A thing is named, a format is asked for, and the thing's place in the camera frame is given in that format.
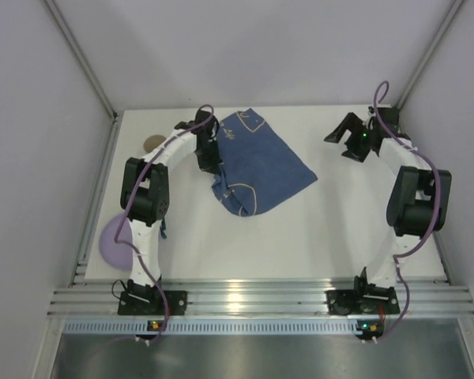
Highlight blue fish placemat cloth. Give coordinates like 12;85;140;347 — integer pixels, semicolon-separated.
212;108;318;217

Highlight beige paper cup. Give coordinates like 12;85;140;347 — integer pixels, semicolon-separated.
143;134;167;154

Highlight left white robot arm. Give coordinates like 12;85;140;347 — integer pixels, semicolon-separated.
114;104;222;288

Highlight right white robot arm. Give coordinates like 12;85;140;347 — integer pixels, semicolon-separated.
324;107;453;288

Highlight purple plate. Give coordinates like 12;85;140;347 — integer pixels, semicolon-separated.
99;214;134;271

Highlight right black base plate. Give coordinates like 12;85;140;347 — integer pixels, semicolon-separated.
326;288;400;316

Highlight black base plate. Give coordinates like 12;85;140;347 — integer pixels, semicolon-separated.
326;288;400;316
117;291;188;316

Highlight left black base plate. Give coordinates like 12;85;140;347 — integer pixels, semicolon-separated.
117;291;188;316

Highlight aluminium mounting rail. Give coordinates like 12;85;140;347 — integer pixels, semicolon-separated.
47;280;474;319

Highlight perforated cable tray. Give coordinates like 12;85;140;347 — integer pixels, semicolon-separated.
63;319;379;336

